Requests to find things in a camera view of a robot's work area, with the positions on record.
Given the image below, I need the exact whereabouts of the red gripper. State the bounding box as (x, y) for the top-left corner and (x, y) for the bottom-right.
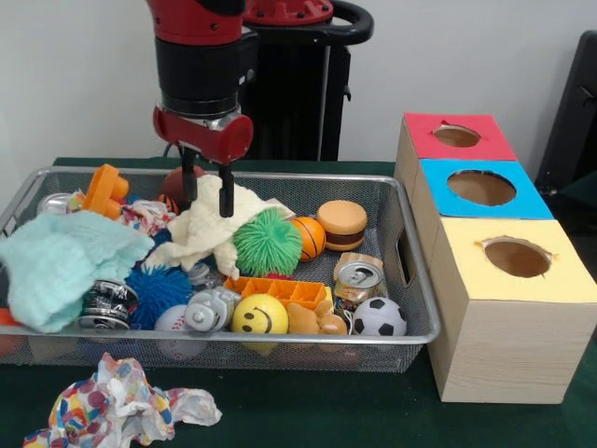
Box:
(152, 105), (255, 218)

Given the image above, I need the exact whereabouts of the cream white cloth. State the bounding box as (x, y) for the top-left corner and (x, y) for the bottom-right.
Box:
(148, 175), (293, 281)

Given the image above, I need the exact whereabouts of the orange plastic tray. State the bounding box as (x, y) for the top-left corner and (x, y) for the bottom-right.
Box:
(82, 163), (131, 220)
(223, 275), (330, 310)

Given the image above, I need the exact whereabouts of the mint green cloth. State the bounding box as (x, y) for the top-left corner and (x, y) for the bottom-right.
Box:
(0, 209), (156, 333)

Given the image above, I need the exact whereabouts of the colourful dotted cloth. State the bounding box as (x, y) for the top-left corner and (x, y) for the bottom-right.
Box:
(22, 352), (224, 448)

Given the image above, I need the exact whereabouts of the shallow mesh bin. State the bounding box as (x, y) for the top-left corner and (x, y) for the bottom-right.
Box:
(0, 166), (442, 373)

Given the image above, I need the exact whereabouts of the wooden box with three holes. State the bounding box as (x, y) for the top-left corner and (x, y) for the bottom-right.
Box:
(395, 111), (597, 405)

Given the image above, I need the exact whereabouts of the green spiky ball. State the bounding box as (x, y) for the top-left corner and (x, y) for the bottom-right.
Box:
(232, 208), (303, 277)

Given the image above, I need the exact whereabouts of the small clear plastic container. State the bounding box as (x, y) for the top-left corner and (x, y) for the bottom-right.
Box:
(188, 261), (225, 291)

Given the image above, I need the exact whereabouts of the orange toy basketball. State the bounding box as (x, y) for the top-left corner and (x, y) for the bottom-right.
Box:
(291, 217), (327, 262)

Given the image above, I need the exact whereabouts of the yellow ball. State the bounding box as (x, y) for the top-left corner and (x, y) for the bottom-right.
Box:
(231, 293), (290, 335)

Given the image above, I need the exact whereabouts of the toy hamburger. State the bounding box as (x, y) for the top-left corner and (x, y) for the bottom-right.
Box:
(316, 200), (368, 252)

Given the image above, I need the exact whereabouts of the silver pull-tab can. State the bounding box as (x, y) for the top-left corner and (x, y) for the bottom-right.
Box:
(333, 259), (388, 309)

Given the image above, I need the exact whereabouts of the black and white soccer ball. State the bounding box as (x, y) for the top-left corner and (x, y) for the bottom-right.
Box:
(353, 297), (409, 337)

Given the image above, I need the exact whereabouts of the dark green table cloth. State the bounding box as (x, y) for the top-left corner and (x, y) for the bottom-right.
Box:
(0, 157), (597, 448)
(554, 175), (597, 225)

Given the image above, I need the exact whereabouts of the black upright panel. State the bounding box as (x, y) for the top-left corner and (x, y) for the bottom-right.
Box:
(535, 30), (597, 188)

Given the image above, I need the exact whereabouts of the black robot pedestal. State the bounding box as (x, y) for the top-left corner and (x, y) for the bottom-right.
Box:
(242, 0), (375, 162)

